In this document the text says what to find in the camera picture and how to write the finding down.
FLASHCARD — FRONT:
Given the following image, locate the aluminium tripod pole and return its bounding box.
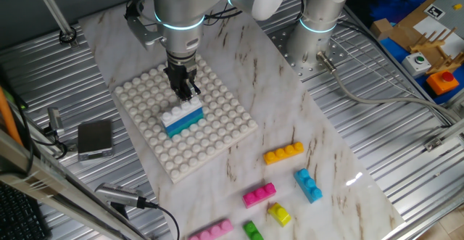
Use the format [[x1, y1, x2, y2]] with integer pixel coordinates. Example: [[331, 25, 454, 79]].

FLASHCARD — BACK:
[[30, 0, 79, 49]]

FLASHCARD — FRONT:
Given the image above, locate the orange four-stud block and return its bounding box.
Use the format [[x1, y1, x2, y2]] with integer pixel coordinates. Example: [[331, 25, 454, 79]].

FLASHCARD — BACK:
[[262, 141, 305, 166]]

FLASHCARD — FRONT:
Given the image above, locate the orange pole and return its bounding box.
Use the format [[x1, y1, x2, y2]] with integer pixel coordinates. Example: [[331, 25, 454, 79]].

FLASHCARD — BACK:
[[0, 86, 23, 146]]

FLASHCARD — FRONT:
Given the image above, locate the light blue three-stud block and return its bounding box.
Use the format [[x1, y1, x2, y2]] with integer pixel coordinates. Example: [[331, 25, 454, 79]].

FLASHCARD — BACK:
[[293, 167, 323, 204]]

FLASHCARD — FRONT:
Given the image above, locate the white four-stud block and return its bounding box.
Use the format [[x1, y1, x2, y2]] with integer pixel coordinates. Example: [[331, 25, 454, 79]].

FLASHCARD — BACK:
[[160, 96, 203, 128]]

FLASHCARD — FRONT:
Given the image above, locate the small aluminium corner bracket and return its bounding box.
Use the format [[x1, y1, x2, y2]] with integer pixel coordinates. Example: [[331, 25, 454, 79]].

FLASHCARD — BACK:
[[423, 136, 446, 152]]

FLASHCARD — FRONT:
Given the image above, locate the magenta three-stud block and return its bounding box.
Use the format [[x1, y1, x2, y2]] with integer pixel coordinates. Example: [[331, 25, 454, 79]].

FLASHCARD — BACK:
[[241, 182, 277, 210]]

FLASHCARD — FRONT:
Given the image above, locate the wooden peg rack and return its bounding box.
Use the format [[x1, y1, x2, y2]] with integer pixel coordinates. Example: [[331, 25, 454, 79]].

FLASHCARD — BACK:
[[408, 27, 464, 75]]

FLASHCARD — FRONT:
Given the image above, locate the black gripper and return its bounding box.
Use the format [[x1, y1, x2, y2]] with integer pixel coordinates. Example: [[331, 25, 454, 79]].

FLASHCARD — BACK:
[[162, 51, 202, 102]]

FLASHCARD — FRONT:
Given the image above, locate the black keyboard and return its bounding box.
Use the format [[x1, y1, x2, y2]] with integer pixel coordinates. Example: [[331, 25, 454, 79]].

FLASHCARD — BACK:
[[0, 181, 51, 240]]

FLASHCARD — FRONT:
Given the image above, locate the white box green button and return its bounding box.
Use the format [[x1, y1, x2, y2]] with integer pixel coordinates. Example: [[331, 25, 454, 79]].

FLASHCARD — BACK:
[[401, 51, 432, 78]]

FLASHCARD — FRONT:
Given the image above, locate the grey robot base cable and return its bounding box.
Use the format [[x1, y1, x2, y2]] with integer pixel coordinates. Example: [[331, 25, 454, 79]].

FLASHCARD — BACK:
[[315, 50, 460, 125]]

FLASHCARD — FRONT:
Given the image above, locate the pink four-stud block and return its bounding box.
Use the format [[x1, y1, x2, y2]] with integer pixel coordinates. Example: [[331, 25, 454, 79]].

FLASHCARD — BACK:
[[187, 218, 235, 240]]

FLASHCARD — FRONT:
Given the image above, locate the silver camera on stand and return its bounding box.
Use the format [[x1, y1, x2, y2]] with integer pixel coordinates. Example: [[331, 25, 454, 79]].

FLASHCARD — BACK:
[[94, 182, 148, 219]]

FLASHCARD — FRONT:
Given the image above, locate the black ring on pole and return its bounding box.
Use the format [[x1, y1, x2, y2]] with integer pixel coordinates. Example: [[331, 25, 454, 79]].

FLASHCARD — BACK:
[[59, 25, 78, 45]]

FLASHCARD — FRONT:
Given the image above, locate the silver digital scale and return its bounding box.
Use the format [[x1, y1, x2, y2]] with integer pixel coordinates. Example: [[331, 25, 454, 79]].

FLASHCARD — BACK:
[[77, 119, 115, 162]]

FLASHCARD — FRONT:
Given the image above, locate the green two-stud block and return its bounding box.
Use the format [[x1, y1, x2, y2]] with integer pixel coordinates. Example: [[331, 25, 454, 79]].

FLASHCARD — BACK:
[[242, 220, 265, 240]]

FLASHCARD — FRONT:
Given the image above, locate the black camera cable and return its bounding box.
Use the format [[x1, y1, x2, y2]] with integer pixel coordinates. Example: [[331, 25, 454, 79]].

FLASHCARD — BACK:
[[144, 200, 181, 240]]

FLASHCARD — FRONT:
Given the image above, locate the small silver camera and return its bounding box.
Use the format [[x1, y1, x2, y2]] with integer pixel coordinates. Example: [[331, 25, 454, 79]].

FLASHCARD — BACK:
[[46, 107, 65, 136]]

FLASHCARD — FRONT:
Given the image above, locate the orange box red button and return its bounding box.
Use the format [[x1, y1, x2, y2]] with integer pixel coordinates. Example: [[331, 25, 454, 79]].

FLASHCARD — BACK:
[[426, 70, 460, 96]]

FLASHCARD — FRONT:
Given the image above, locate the aluminium frame beam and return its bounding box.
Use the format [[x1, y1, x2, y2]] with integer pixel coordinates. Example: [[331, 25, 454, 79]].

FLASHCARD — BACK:
[[0, 129, 146, 240]]

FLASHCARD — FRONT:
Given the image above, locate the white studded baseplate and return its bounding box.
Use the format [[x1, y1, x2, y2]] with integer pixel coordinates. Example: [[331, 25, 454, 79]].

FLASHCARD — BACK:
[[112, 53, 259, 185]]

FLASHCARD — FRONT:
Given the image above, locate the grey studded board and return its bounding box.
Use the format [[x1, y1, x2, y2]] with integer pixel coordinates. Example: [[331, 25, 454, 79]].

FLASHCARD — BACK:
[[433, 0, 464, 40]]

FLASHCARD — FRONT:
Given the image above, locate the white paper sheet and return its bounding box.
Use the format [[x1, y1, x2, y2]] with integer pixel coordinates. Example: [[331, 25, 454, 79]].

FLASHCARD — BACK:
[[413, 15, 464, 58]]

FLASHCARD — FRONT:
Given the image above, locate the small cardboard box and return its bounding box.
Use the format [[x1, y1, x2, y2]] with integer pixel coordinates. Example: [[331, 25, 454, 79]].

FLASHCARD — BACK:
[[369, 17, 394, 41]]

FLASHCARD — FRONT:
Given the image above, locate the yellow two-stud block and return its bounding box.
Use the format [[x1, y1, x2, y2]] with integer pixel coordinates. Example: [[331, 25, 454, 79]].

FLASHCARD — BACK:
[[267, 202, 292, 228]]

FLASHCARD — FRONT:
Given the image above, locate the blue four-stud block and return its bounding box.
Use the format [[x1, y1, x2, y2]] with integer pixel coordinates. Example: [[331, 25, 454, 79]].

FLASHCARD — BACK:
[[162, 107, 204, 134]]

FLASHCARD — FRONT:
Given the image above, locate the brown cardboard sheet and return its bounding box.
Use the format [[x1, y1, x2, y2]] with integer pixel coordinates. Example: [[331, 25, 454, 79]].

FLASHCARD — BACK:
[[376, 0, 439, 52]]

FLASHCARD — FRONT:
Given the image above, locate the perforated robot base plate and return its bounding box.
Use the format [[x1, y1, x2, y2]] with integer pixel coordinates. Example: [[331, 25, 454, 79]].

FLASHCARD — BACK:
[[268, 22, 349, 81]]

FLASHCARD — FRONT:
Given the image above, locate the black white marker tag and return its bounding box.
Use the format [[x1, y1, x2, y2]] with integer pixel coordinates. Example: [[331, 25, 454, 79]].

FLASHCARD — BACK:
[[423, 3, 446, 20]]

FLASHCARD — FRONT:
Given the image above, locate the marble pattern board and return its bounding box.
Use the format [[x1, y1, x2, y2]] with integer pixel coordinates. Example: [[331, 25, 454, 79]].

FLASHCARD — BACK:
[[78, 0, 405, 240]]

